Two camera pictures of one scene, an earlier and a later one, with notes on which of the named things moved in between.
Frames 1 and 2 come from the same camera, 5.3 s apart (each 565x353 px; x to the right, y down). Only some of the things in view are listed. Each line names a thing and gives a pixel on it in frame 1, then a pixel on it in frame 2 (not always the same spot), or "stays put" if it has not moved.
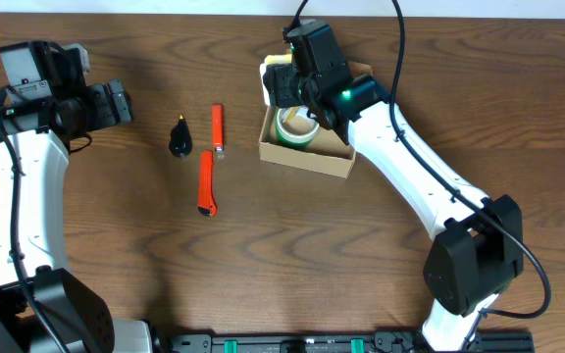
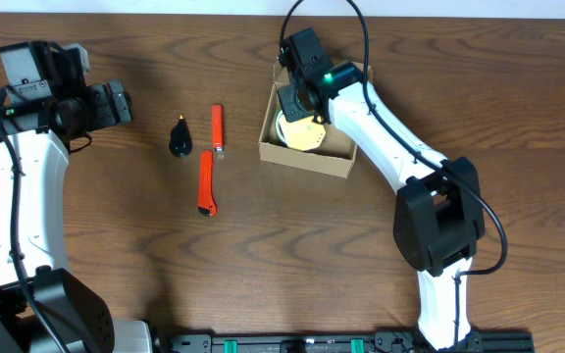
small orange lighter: (218, 127) stays put
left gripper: (111, 104) stays put
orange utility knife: (206, 204) stays put
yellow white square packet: (272, 59) -> (302, 134)
